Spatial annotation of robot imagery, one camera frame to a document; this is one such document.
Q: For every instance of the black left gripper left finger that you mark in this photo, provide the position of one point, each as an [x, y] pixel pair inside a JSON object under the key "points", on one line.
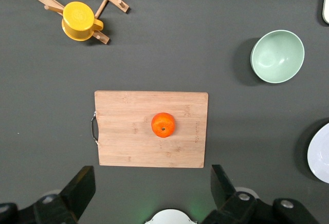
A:
{"points": [[77, 195]]}

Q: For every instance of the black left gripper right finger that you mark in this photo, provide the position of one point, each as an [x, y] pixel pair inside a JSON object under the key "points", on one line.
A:
{"points": [[226, 198]]}

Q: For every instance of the orange fruit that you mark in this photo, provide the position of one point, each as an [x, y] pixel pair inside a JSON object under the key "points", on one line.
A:
{"points": [[163, 125]]}

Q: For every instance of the white round plate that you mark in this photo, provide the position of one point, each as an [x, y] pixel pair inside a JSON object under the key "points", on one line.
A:
{"points": [[320, 154]]}

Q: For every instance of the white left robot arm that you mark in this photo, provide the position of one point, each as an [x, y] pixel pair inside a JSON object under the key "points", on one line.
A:
{"points": [[169, 217]]}

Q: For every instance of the wooden cutting board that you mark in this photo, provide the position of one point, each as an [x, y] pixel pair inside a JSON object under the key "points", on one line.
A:
{"points": [[128, 136]]}

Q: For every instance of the pale green bowl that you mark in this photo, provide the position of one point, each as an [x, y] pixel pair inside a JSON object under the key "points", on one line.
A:
{"points": [[277, 57]]}

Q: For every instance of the yellow mug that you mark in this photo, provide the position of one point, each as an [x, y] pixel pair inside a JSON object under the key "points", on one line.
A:
{"points": [[77, 18]]}

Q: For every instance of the beige bear print tray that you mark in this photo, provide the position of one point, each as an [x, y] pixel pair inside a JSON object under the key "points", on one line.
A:
{"points": [[326, 3]]}

